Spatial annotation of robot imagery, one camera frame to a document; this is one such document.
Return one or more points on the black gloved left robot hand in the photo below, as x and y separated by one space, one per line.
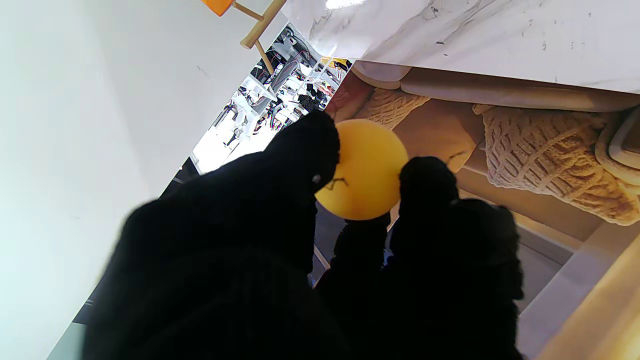
225 280

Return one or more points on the orange ping pong ball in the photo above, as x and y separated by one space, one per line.
365 170

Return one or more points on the wooden mug tree stand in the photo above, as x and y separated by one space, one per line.
260 30

